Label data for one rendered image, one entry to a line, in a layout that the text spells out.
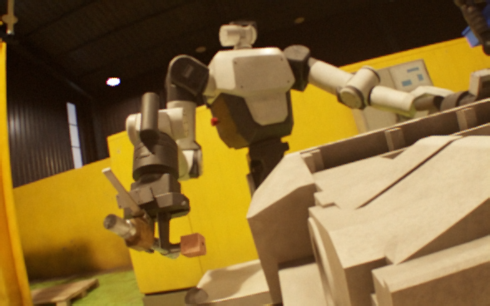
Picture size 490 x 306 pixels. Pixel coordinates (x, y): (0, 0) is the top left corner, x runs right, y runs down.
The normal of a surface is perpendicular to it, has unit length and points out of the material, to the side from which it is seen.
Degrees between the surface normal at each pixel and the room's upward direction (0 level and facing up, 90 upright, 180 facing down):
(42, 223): 90
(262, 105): 95
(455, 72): 90
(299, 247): 108
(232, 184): 90
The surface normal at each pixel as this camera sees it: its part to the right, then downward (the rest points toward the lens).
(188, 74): 0.34, -0.03
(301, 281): -0.29, -0.80
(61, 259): -0.16, -0.10
